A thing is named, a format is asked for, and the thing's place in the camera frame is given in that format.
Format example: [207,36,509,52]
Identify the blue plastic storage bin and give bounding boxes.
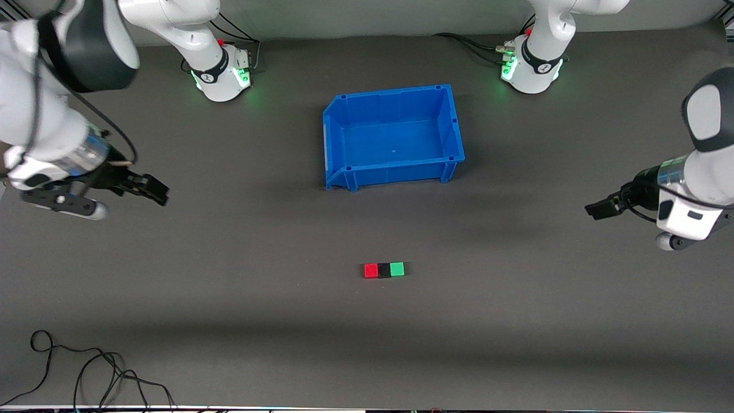
[322,84,466,192]

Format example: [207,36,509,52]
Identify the black right arm base cables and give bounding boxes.
[181,6,262,75]

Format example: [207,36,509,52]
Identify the black arm base cables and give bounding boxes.
[432,13,537,65]
[181,6,262,75]

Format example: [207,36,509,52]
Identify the loose thin black cable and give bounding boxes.
[0,330,175,412]

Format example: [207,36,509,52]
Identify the black left arm base cables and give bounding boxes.
[432,13,537,65]

